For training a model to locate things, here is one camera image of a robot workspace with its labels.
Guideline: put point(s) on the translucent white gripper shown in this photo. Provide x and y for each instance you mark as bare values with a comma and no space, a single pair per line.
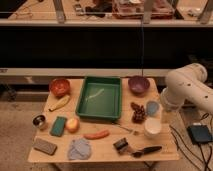
168,116

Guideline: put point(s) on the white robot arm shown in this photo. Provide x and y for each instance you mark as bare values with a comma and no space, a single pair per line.
186,83

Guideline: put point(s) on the white cup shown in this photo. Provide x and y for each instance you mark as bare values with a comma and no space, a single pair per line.
152,127

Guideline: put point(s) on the small metal cup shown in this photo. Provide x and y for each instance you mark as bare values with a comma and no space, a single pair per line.
40,122

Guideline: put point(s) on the small blue bowl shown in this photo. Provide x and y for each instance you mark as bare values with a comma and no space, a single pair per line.
151,108

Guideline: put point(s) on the black foot pedal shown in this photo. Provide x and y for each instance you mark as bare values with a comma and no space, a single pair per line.
199,134

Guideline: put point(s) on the metal fork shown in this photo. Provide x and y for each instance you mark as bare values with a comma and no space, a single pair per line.
131,131

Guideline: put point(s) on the purple bowl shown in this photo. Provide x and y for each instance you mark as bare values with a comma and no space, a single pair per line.
138,84

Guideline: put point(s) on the dark binder clip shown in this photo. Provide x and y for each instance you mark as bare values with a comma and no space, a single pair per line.
121,145

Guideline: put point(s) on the green plastic tray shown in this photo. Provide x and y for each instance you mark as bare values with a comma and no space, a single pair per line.
100,98

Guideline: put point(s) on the crumpled blue-grey cloth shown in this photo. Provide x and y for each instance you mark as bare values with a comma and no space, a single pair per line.
79,149

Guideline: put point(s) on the red yellow apple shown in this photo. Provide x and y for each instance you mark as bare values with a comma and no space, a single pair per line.
72,125

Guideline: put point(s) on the yellow banana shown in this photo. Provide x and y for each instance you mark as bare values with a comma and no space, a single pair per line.
60,103

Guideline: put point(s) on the green sponge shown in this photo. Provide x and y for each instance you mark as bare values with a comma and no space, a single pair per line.
58,126

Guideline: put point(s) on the red bowl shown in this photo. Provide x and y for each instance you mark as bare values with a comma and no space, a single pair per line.
59,87

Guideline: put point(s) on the grey rectangular block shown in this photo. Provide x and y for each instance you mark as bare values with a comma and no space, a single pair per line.
44,146

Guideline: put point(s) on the black-handled brush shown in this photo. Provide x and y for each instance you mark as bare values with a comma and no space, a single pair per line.
144,151

